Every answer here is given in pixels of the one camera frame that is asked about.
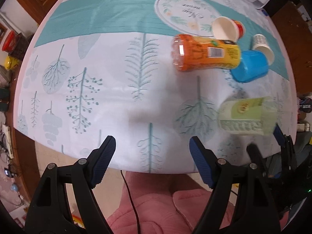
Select green milk tea bottle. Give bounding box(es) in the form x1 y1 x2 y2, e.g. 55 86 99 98
218 97 277 136

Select blue plastic cup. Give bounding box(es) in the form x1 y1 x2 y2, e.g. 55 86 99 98
230 50 269 83

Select checkered paper cup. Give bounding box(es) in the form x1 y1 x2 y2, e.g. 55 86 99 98
252 34 275 65

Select red paper cup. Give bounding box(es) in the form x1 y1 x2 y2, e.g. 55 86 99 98
212 16 245 42

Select pink fleece robe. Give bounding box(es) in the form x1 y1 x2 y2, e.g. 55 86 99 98
107 172 212 233

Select orange juice bottle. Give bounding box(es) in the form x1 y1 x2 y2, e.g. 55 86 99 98
171 34 241 71

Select teal patterned tablecloth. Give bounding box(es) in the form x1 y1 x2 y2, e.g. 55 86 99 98
13 0 297 173

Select yellow round object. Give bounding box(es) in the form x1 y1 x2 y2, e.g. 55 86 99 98
4 56 20 70

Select red tin can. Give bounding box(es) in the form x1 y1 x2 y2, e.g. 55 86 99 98
2 31 22 53

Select black cable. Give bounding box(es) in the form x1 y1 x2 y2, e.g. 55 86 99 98
120 169 142 234

